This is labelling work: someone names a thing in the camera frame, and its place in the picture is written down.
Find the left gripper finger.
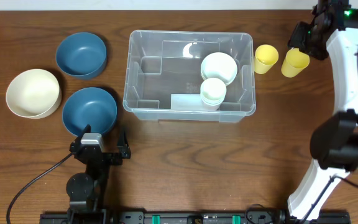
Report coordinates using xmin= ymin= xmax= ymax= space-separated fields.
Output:
xmin=117 ymin=128 xmax=129 ymax=153
xmin=70 ymin=124 xmax=91 ymax=149

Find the yellow cup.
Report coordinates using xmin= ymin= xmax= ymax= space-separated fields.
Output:
xmin=254 ymin=44 xmax=279 ymax=74
xmin=281 ymin=48 xmax=310 ymax=78

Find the white small bowl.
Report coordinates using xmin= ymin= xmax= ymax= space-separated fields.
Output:
xmin=200 ymin=52 xmax=238 ymax=86

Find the white cup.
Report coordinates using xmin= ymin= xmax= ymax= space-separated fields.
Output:
xmin=200 ymin=78 xmax=227 ymax=105

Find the pink cup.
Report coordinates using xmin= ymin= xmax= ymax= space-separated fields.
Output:
xmin=201 ymin=101 xmax=221 ymax=111

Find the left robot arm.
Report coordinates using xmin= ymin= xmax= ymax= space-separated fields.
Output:
xmin=65 ymin=125 xmax=131 ymax=223

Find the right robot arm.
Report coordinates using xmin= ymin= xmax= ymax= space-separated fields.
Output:
xmin=287 ymin=0 xmax=358 ymax=223

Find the blue bowl near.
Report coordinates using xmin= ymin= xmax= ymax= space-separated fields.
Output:
xmin=62 ymin=87 xmax=118 ymax=136

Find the blue bowl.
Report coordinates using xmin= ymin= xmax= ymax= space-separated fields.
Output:
xmin=55 ymin=32 xmax=108 ymax=80
xmin=62 ymin=87 xmax=118 ymax=136

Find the cream large bowl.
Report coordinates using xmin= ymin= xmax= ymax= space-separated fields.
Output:
xmin=6 ymin=68 xmax=62 ymax=119

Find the clear plastic storage bin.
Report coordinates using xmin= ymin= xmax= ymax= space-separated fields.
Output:
xmin=123 ymin=30 xmax=256 ymax=123

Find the blue bowl far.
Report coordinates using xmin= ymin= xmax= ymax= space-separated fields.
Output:
xmin=55 ymin=32 xmax=108 ymax=80

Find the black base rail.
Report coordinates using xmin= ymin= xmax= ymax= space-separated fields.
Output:
xmin=39 ymin=209 xmax=351 ymax=224

